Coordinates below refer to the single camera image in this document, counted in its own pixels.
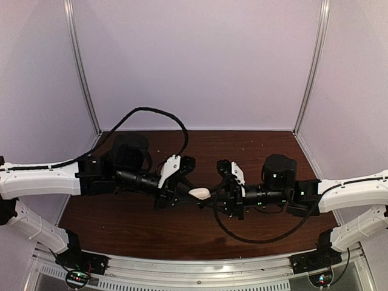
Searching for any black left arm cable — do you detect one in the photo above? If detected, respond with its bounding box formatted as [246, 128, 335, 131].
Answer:
[0, 106, 189, 175]

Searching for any aluminium frame post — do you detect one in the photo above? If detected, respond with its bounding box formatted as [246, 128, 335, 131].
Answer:
[293, 0, 330, 136]
[64, 0, 101, 135]

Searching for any right aluminium frame post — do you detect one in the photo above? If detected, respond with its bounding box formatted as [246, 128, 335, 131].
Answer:
[293, 0, 330, 136]

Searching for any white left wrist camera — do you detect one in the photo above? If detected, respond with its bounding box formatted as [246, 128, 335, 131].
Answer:
[158, 155, 181, 189]

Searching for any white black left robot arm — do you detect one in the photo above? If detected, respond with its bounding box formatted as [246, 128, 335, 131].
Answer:
[1, 133, 210, 269]

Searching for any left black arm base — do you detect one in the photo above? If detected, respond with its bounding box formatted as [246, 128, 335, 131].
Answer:
[56, 230, 109, 275]

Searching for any left circuit board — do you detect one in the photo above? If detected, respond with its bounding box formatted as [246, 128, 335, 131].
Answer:
[65, 270, 91, 289]

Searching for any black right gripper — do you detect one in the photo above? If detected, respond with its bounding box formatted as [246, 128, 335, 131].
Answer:
[201, 179, 288, 221]

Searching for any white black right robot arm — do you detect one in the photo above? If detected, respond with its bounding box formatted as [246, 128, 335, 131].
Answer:
[189, 154, 387, 268]

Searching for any aluminium front rail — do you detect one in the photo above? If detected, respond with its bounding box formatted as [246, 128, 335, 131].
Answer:
[21, 244, 375, 290]

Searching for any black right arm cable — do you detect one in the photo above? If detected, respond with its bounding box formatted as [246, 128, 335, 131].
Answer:
[212, 178, 349, 245]

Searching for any white earbud charging case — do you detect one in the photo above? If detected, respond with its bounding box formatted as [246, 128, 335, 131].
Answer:
[189, 187, 211, 200]

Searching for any circuit board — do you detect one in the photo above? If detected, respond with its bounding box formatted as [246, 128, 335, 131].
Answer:
[309, 271, 333, 288]
[65, 270, 91, 289]

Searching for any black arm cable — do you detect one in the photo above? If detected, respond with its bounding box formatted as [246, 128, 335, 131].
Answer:
[212, 178, 349, 245]
[0, 106, 189, 175]

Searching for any right circuit board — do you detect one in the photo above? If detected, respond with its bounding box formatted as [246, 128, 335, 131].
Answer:
[309, 271, 333, 288]

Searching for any left aluminium frame post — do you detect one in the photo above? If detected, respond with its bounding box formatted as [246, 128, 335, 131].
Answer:
[64, 0, 101, 135]

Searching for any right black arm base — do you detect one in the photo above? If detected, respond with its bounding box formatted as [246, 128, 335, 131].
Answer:
[289, 229, 342, 274]

